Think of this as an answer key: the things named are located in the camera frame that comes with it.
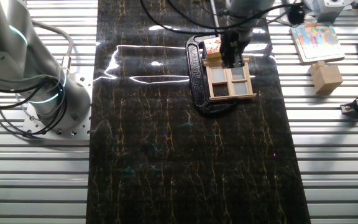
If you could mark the colourful picture puzzle board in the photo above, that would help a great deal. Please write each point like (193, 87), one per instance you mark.
(317, 42)

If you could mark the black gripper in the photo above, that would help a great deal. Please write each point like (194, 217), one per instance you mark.
(233, 42)

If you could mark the black C-clamp with steel screw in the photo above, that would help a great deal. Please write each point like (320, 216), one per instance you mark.
(196, 77)

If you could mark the grey control box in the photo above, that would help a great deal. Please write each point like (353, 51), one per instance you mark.
(328, 7)

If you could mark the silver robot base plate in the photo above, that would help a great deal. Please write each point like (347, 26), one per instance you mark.
(79, 130)

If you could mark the beige wooden block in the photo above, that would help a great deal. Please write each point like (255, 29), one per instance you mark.
(326, 79)

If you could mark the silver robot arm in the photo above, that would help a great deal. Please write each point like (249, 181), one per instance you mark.
(11, 62)

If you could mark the orange and white puzzle cube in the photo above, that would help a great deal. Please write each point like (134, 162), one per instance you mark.
(211, 49)

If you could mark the wooden four-slot tray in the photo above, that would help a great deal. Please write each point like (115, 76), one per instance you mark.
(228, 81)

